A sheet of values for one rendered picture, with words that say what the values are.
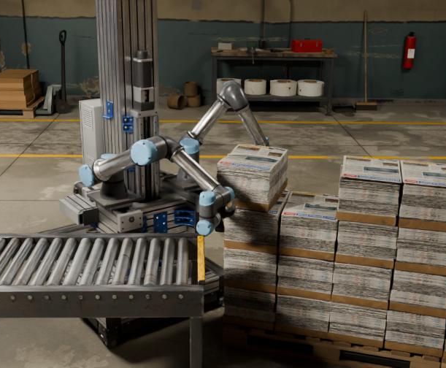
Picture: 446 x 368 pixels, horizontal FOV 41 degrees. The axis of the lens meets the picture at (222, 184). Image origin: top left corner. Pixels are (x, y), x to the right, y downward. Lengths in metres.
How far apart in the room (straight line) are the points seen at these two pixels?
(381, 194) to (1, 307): 1.76
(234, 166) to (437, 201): 0.98
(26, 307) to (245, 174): 1.22
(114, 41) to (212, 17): 6.18
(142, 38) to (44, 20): 6.40
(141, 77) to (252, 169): 0.81
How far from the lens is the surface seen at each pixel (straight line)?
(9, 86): 8.87
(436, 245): 3.06
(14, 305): 2.51
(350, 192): 2.96
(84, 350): 3.50
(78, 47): 9.65
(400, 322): 3.25
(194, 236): 2.83
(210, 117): 3.56
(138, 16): 3.35
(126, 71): 3.35
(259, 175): 2.98
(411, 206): 2.98
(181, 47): 9.48
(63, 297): 2.44
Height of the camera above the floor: 1.98
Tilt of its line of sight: 19 degrees down
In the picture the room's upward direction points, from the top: 1 degrees clockwise
